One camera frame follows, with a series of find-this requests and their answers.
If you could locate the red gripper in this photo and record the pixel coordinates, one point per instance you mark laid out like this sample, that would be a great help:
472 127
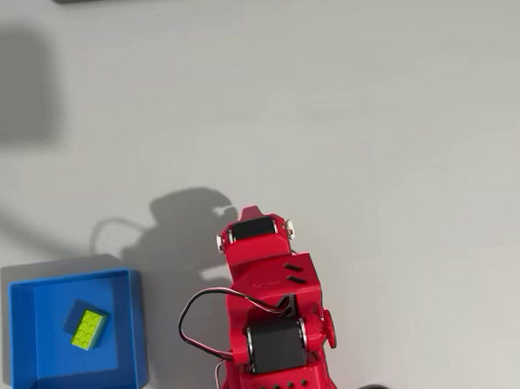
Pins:
257 248

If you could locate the green lego brick stack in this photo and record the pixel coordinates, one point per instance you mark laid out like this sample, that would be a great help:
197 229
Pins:
88 328

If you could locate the red robot arm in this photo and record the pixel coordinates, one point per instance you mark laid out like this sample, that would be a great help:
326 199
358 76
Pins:
267 276

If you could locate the blue plastic bin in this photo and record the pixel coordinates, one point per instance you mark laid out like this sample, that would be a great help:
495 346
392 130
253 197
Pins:
76 383

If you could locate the white googly eye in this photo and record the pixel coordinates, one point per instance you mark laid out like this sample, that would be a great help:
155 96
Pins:
219 242
289 228

